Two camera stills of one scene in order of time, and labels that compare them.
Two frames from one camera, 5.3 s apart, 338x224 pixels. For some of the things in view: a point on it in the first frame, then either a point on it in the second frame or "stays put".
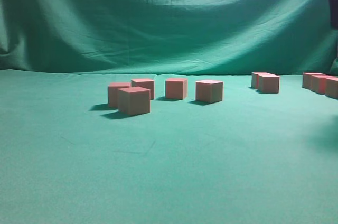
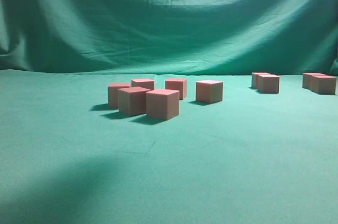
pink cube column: x=208 y=91 stays put
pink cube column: x=113 y=100 stays put
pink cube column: x=176 y=88 stays put
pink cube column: x=331 y=87 -> x=162 y=103
